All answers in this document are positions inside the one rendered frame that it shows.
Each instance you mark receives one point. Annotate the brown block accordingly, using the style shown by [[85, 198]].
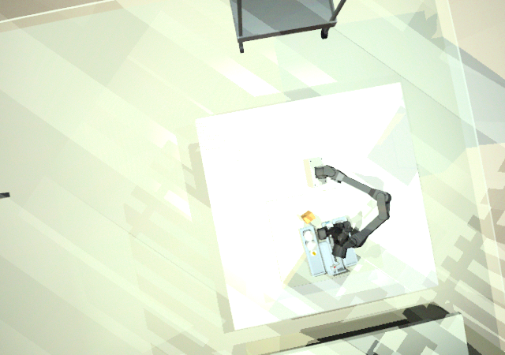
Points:
[[308, 217]]

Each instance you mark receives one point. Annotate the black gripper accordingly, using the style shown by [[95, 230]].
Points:
[[324, 232]]

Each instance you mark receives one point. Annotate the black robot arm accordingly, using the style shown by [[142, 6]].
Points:
[[344, 240]]

